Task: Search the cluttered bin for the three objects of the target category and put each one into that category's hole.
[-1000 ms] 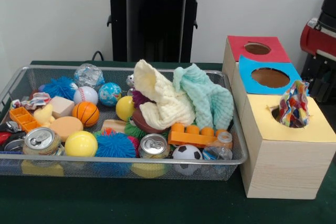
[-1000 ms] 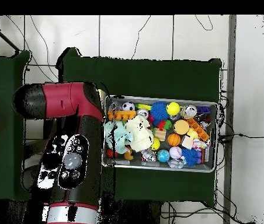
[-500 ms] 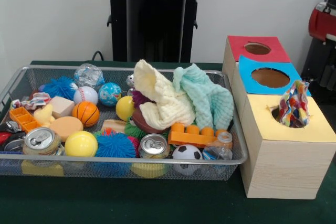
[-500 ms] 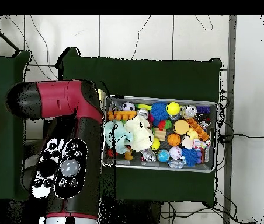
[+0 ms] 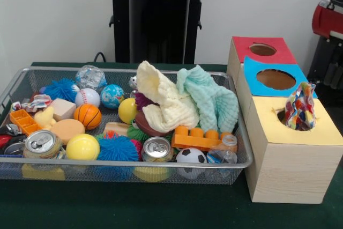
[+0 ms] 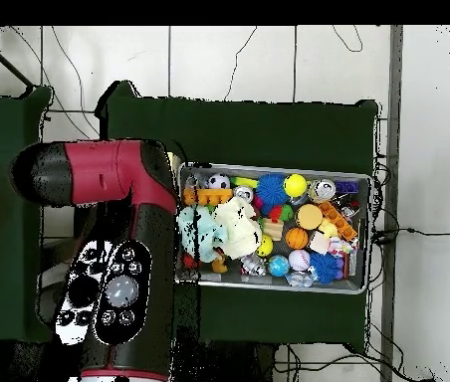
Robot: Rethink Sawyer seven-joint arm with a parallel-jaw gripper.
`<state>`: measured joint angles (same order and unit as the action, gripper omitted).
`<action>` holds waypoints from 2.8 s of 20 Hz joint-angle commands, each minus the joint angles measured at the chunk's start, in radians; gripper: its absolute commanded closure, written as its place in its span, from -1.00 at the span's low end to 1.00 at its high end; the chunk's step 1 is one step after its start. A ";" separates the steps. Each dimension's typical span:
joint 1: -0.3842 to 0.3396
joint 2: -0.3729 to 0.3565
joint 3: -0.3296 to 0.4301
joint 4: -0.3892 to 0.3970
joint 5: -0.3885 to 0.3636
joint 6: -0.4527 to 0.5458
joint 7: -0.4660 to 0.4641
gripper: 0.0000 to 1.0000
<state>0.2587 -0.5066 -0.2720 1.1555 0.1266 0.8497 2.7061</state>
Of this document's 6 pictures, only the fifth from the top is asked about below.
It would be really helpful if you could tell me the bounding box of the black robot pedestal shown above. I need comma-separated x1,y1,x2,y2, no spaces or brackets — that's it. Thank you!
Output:
103,0,215,65

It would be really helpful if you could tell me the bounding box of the white toy baseball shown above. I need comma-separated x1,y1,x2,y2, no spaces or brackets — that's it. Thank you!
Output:
74,88,101,108

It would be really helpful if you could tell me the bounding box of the yellow smooth ball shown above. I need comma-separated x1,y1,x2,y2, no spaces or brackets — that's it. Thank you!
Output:
65,134,101,161

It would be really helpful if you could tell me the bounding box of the blue spiky rubber ball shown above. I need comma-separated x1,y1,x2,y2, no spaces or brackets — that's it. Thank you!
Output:
40,78,80,101
96,132,141,162

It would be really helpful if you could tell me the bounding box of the orange toy building block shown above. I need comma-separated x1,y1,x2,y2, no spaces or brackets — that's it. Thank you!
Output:
171,126,238,151

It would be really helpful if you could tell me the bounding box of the black and white soccer ball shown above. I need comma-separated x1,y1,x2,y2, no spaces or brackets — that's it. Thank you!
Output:
176,147,207,179

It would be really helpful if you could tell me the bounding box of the orange toy basketball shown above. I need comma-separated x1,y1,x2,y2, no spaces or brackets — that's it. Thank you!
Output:
73,103,102,130

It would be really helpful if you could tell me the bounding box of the cream waffle cloth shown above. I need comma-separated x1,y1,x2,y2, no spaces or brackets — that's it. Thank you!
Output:
135,60,200,132

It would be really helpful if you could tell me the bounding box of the black upright panel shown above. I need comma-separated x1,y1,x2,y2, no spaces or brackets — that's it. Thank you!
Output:
307,37,326,79

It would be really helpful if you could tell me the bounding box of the shallow wire mesh bin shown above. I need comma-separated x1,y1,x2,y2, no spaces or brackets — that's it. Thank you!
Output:
0,67,254,186

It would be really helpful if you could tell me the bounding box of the wooden box with three holes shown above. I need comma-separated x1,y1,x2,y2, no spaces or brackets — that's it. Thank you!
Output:
226,36,343,204

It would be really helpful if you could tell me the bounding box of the thin black looped cable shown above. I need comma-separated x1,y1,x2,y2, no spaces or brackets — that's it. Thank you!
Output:
93,51,107,63

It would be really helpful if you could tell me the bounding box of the dark green table cloth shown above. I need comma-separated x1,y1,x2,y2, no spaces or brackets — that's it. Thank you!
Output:
0,62,343,229

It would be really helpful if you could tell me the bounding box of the light teal waffle cloth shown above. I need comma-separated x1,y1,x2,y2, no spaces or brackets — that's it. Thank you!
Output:
176,65,239,133

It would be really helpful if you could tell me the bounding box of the blue and green globe ball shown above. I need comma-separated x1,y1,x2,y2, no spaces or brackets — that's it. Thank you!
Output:
100,84,125,109

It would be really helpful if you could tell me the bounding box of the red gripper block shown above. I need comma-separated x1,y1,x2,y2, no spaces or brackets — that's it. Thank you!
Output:
312,3,343,90

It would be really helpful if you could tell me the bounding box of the red white blue cloth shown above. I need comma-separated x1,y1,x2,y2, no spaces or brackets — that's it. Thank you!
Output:
10,94,53,113

